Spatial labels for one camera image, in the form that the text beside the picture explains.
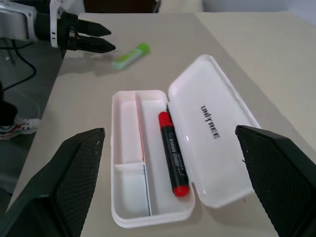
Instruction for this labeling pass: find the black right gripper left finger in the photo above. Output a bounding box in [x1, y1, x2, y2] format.
[0, 127, 106, 237]

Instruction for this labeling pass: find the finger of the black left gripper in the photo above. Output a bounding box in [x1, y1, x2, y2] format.
[78, 19, 112, 37]
[74, 34, 117, 53]

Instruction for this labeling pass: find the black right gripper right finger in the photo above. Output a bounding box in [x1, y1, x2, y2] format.
[235, 124, 316, 237]

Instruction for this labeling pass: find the green highlighter marker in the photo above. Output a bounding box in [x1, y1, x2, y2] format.
[111, 42, 151, 70]

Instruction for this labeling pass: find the white plastic pencil case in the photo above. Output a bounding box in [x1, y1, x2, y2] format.
[111, 54, 262, 222]

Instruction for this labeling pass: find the red black marker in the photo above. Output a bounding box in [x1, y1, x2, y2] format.
[158, 111, 190, 198]

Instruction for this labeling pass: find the dark brown furniture panel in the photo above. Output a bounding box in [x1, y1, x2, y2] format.
[82, 0, 161, 14]

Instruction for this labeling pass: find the white red blue sneaker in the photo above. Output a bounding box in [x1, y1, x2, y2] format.
[0, 116, 40, 142]

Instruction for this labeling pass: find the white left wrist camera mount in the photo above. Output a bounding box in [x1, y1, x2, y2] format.
[48, 0, 63, 49]

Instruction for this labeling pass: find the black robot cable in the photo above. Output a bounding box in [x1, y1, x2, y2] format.
[0, 37, 38, 91]

